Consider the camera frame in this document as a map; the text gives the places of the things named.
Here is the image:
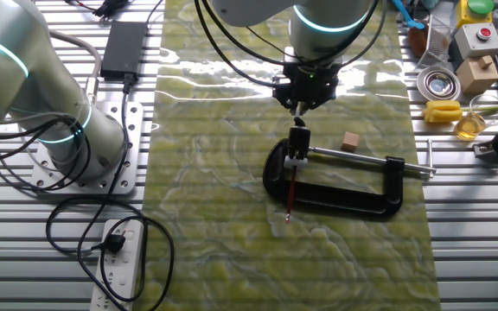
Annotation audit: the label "yellow box with green button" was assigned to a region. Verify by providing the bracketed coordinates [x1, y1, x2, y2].
[455, 0, 495, 28]

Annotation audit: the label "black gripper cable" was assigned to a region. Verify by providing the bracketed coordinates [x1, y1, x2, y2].
[193, 0, 388, 90]

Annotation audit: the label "thick grey robot cable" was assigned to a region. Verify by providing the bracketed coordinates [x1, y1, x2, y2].
[43, 28, 103, 105]

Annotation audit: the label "thin black adapter cable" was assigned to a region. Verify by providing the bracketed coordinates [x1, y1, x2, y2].
[144, 0, 166, 25]

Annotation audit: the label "wooden box with knob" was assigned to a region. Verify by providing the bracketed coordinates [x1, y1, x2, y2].
[455, 54, 498, 97]

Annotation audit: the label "white power strip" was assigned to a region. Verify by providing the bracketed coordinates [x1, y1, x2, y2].
[89, 219, 145, 311]

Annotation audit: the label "grey box with red button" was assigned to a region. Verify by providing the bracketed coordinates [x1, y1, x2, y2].
[452, 22, 498, 61]

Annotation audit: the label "black power adapter brick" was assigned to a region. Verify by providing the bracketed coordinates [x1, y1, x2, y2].
[99, 20, 149, 83]

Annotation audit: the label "black cables around robot base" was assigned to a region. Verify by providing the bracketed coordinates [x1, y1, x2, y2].
[0, 111, 94, 191]

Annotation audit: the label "bundled black cable with red wire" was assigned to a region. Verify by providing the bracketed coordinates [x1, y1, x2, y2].
[65, 0, 129, 21]

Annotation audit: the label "small wooden cube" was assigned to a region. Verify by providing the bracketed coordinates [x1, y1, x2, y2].
[340, 131, 361, 154]

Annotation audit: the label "black mains cable with plug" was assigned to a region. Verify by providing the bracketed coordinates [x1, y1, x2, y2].
[44, 73, 176, 311]

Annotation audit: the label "red pencil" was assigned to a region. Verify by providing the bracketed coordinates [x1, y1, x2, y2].
[284, 166, 298, 225]

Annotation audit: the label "yellow sponge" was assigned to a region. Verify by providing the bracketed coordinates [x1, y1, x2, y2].
[422, 99, 464, 124]

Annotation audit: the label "brown round object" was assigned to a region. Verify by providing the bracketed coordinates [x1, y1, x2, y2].
[407, 23, 430, 58]

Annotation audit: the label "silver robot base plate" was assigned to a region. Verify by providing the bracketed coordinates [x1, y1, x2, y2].
[30, 101, 145, 195]

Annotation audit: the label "blue plastic tool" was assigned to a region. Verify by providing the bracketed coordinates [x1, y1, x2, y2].
[390, 0, 426, 30]

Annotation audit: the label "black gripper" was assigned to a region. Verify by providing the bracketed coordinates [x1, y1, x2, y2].
[271, 61, 342, 117]

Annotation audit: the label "black C-clamp with steel screw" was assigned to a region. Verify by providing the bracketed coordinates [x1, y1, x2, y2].
[261, 137, 438, 219]

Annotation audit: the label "glass beaker with yellow liquid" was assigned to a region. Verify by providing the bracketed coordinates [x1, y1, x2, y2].
[454, 93, 498, 143]

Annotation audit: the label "wire mesh basket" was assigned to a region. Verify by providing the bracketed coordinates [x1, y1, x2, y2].
[417, 15, 451, 68]

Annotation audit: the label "green marble pattern mat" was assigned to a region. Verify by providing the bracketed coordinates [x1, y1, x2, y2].
[134, 0, 443, 311]

